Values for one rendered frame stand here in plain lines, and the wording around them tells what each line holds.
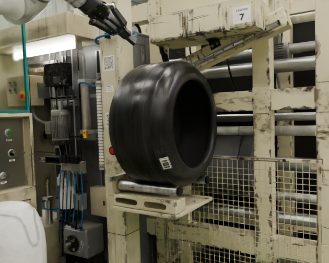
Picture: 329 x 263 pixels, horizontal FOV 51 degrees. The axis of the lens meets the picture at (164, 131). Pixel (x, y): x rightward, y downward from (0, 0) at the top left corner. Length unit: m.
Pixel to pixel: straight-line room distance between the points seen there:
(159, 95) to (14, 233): 0.79
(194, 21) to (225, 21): 0.18
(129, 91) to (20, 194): 0.75
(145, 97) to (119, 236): 0.80
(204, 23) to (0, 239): 1.37
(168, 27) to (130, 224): 1.07
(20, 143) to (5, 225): 1.01
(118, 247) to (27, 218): 1.06
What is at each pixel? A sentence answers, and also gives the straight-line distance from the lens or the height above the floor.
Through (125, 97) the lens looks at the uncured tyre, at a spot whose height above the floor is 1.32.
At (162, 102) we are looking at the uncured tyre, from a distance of 1.40.
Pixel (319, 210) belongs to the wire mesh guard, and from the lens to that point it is 1.82.
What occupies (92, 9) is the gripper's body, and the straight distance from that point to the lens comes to 1.20.
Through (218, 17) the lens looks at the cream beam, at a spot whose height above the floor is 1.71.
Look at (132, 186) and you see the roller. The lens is 1.64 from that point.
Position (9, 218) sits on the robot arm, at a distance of 0.89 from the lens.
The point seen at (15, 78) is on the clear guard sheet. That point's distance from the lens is 1.83.
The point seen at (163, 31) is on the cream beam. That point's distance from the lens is 1.94.
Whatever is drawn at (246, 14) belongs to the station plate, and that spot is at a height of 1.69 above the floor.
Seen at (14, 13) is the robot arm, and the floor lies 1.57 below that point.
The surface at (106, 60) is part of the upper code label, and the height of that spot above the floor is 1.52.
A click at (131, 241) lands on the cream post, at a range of 1.90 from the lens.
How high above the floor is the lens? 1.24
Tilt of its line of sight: 3 degrees down
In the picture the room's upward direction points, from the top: 2 degrees counter-clockwise
